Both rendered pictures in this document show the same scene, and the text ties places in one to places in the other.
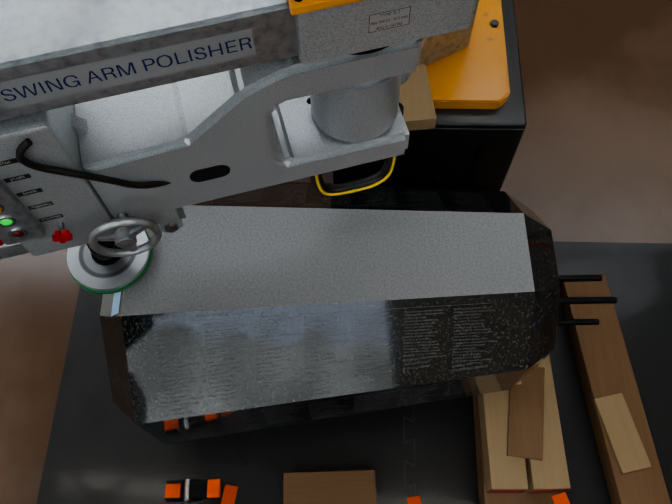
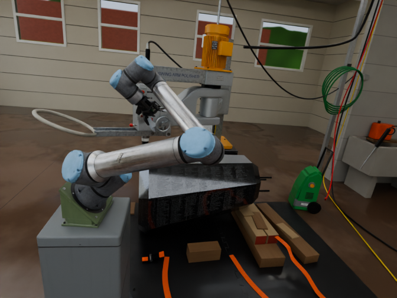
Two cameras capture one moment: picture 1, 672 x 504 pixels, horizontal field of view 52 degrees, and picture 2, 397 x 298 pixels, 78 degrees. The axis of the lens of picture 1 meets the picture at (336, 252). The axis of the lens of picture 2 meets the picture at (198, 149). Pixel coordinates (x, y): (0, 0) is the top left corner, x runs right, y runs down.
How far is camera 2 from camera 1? 1.84 m
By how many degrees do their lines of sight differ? 48
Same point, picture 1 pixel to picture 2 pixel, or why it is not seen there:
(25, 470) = not seen: hidden behind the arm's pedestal
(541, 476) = (269, 232)
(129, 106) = not seen: hidden behind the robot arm
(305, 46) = (207, 79)
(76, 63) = (172, 70)
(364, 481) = (215, 243)
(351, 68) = (212, 91)
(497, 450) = (254, 228)
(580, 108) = not seen: hidden behind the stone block
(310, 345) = (199, 174)
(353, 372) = (211, 182)
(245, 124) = (192, 100)
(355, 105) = (211, 103)
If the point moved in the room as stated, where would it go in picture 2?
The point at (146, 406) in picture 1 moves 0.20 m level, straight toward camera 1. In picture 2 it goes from (152, 192) to (172, 198)
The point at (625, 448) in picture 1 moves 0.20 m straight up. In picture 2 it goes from (290, 233) to (294, 217)
